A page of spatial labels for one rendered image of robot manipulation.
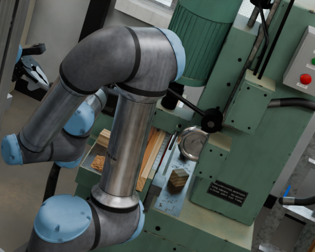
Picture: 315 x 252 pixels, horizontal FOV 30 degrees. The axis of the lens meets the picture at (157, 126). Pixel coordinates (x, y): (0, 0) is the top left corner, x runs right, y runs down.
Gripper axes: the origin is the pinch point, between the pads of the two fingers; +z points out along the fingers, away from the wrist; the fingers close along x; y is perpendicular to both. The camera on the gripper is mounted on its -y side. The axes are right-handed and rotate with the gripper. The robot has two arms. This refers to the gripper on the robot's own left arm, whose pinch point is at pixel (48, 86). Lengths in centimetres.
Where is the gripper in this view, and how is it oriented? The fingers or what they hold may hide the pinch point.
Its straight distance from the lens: 203.7
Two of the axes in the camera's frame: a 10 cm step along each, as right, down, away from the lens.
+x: -2.0, 4.3, -8.8
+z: 6.3, 7.4, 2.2
